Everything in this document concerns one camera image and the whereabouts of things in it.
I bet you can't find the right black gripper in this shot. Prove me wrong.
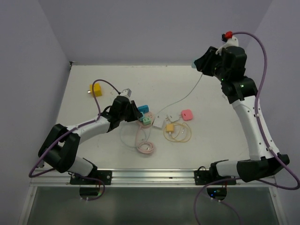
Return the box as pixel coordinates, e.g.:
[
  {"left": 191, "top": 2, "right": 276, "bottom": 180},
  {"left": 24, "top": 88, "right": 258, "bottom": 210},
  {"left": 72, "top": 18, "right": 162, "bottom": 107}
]
[{"left": 194, "top": 46, "right": 228, "bottom": 83}]

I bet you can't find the pink round socket base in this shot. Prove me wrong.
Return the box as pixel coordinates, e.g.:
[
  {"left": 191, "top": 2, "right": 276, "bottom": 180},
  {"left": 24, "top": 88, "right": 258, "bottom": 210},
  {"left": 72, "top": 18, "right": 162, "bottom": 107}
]
[{"left": 136, "top": 112, "right": 155, "bottom": 128}]

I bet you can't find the green plug adapter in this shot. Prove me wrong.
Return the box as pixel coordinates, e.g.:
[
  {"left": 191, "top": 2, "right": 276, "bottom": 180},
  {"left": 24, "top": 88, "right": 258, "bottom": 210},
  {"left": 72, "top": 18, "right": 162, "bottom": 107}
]
[{"left": 142, "top": 117, "right": 152, "bottom": 126}]

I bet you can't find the white square charger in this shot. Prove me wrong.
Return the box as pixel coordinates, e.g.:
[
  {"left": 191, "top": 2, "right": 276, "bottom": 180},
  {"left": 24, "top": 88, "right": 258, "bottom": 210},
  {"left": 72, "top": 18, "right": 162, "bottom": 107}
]
[{"left": 152, "top": 115, "right": 165, "bottom": 129}]

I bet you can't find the white light blue cable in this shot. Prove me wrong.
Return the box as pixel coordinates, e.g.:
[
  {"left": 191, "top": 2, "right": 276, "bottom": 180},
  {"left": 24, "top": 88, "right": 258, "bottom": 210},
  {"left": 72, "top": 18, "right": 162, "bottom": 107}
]
[{"left": 119, "top": 72, "right": 204, "bottom": 150}]

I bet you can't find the pink cable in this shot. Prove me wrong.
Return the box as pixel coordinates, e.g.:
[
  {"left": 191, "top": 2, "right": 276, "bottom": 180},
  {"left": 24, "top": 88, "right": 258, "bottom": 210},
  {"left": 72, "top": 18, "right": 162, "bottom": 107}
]
[{"left": 135, "top": 124, "right": 156, "bottom": 155}]

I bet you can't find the yellow small plug adapter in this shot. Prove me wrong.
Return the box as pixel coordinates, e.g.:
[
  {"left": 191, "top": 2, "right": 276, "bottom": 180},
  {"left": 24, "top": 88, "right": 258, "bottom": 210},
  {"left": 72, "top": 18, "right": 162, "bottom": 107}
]
[{"left": 165, "top": 123, "right": 175, "bottom": 134}]

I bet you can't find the white plug adapter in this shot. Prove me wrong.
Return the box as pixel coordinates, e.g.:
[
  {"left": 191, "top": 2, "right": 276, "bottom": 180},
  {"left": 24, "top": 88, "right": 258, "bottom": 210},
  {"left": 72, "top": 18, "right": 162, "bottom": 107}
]
[{"left": 166, "top": 113, "right": 181, "bottom": 123}]

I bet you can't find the yellow cube socket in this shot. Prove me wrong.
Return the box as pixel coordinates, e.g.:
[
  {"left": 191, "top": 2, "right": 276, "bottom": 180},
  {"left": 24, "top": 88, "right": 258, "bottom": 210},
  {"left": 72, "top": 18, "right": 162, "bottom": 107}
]
[{"left": 87, "top": 83, "right": 103, "bottom": 97}]

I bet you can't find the pink plug adapter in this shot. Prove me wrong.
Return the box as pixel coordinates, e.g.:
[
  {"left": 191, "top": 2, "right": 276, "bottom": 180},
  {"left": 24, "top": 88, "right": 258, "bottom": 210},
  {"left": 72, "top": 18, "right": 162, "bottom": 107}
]
[{"left": 180, "top": 109, "right": 194, "bottom": 121}]

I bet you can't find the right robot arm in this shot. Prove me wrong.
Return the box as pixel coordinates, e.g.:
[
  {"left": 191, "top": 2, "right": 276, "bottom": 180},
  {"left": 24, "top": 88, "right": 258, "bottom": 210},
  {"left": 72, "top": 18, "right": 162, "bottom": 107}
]
[{"left": 194, "top": 46, "right": 290, "bottom": 184}]

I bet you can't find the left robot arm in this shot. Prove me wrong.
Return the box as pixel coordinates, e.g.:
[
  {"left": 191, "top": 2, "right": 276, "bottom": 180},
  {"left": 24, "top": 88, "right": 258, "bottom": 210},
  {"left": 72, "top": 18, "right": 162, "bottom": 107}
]
[{"left": 38, "top": 96, "right": 142, "bottom": 184}]

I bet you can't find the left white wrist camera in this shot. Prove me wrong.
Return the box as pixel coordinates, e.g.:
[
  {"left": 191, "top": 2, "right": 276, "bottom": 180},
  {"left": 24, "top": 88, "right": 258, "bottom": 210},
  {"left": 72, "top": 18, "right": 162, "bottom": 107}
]
[{"left": 119, "top": 88, "right": 132, "bottom": 100}]

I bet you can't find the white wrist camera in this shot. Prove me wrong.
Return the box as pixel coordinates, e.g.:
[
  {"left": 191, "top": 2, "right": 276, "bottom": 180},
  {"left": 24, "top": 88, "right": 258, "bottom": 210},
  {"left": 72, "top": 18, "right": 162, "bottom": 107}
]
[
  {"left": 216, "top": 31, "right": 239, "bottom": 55},
  {"left": 119, "top": 88, "right": 132, "bottom": 100}
]

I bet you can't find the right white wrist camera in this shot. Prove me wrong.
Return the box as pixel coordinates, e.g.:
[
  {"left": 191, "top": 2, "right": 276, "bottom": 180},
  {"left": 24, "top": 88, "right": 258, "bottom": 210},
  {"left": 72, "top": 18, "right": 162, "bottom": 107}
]
[{"left": 216, "top": 31, "right": 239, "bottom": 55}]

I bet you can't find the yellow coiled cable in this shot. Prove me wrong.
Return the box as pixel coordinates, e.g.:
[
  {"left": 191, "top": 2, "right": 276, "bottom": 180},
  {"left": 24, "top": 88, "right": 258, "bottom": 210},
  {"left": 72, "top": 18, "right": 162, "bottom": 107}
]
[{"left": 163, "top": 121, "right": 192, "bottom": 143}]

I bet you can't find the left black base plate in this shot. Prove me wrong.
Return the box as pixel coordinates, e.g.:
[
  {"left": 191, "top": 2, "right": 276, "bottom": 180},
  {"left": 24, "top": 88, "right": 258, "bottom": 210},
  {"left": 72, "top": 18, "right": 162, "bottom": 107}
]
[{"left": 70, "top": 169, "right": 112, "bottom": 185}]

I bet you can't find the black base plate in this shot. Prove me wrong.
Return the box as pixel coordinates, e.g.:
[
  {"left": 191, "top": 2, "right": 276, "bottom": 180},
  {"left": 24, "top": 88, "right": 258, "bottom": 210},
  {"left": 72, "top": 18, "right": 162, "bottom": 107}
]
[
  {"left": 194, "top": 166, "right": 231, "bottom": 185},
  {"left": 70, "top": 169, "right": 112, "bottom": 185}
]

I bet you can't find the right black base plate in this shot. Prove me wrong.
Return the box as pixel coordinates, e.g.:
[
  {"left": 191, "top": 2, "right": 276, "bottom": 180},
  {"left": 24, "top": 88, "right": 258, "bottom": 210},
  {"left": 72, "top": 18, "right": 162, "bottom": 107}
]
[{"left": 194, "top": 166, "right": 231, "bottom": 185}]

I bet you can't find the aluminium mounting rail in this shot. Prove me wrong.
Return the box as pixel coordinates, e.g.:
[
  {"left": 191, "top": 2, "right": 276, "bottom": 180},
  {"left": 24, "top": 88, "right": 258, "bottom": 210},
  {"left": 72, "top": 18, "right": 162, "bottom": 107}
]
[{"left": 30, "top": 166, "right": 275, "bottom": 188}]

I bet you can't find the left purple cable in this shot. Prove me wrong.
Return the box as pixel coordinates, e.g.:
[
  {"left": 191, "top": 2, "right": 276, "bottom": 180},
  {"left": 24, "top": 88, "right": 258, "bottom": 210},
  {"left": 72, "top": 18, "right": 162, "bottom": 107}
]
[{"left": 28, "top": 79, "right": 122, "bottom": 202}]

